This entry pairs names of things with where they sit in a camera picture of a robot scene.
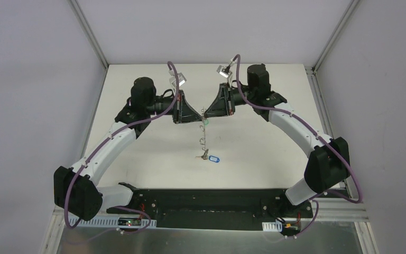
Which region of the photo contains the keyring with black key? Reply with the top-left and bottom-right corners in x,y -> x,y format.
197,107 -> 209,160

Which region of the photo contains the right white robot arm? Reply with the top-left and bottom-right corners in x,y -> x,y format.
204,61 -> 352,217

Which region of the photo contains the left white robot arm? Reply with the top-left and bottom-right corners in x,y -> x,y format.
53,77 -> 202,221

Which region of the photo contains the blue tag key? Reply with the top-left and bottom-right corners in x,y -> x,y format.
208,155 -> 220,163

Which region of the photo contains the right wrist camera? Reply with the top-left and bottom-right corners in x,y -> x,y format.
217,62 -> 233,79

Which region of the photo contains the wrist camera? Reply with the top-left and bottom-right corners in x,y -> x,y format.
169,70 -> 187,90
217,62 -> 233,79

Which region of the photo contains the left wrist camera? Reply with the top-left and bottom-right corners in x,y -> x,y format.
169,70 -> 187,90

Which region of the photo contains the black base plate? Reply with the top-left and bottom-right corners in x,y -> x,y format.
126,188 -> 316,231

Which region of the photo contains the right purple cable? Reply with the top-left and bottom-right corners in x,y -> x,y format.
230,55 -> 363,240

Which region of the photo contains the right white cable duct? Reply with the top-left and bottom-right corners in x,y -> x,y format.
262,221 -> 283,232

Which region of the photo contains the white cable duct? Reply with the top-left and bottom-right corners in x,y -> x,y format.
77,216 -> 157,229
262,221 -> 283,232

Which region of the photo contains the left white cable duct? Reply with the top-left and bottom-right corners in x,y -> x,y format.
77,216 -> 157,229

